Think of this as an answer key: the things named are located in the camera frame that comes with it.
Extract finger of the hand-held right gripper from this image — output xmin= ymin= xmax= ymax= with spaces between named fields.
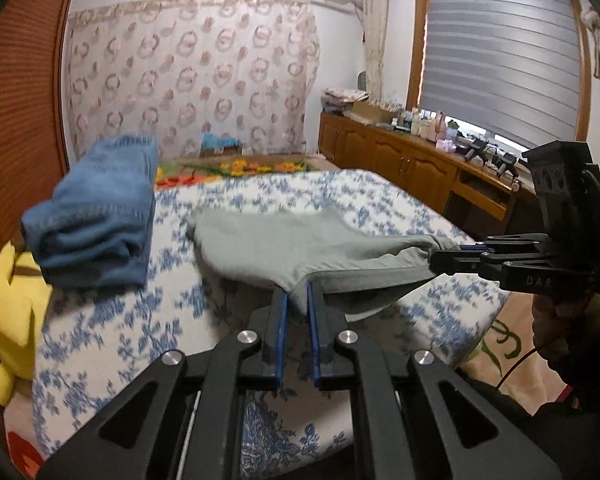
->
xmin=426 ymin=247 xmax=551 ymax=283
xmin=459 ymin=236 xmax=545 ymax=257

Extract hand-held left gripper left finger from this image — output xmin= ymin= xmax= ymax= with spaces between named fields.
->
xmin=37 ymin=287 xmax=290 ymax=480

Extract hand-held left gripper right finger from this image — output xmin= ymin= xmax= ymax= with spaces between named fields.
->
xmin=305 ymin=282 xmax=563 ymax=480

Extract grey pants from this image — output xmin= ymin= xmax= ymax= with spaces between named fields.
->
xmin=187 ymin=207 xmax=463 ymax=323

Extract person's right hand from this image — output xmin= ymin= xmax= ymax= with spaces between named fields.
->
xmin=531 ymin=290 xmax=600 ymax=361

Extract beige rug with green pattern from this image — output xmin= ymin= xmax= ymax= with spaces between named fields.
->
xmin=460 ymin=290 xmax=576 ymax=401

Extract wooden cabinet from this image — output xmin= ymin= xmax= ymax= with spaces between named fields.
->
xmin=318 ymin=111 xmax=538 ymax=233

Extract cluster of toiletry bottles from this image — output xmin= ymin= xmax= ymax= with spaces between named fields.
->
xmin=392 ymin=107 xmax=462 ymax=142

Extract colourful flowered blanket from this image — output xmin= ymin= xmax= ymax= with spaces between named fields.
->
xmin=152 ymin=156 xmax=331 ymax=190

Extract cardboard box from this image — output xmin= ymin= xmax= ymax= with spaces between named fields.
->
xmin=350 ymin=100 xmax=396 ymax=123

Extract blue floral bed sheet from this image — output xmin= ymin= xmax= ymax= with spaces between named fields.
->
xmin=32 ymin=169 xmax=511 ymax=480

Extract teal packet on box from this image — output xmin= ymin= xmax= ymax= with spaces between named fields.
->
xmin=200 ymin=132 xmax=243 ymax=157

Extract stack of folded cloths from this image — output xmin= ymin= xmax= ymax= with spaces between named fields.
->
xmin=322 ymin=87 xmax=370 ymax=113

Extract folded blue jeans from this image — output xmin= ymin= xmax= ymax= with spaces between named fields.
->
xmin=21 ymin=133 xmax=160 ymax=288

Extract beige drape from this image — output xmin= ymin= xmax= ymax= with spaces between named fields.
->
xmin=360 ymin=0 xmax=388 ymax=106

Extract patterned lace curtain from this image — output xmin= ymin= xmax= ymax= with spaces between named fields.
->
xmin=66 ymin=0 xmax=321 ymax=166

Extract yellow plush toy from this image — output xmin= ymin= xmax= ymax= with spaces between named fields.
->
xmin=0 ymin=240 xmax=51 ymax=406

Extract wooden louvered wardrobe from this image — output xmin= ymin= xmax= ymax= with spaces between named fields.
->
xmin=0 ymin=0 xmax=78 ymax=261

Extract thin dark cable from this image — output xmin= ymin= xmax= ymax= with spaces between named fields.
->
xmin=496 ymin=344 xmax=538 ymax=392

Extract wooden window frame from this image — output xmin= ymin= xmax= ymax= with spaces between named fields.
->
xmin=407 ymin=0 xmax=595 ymax=151

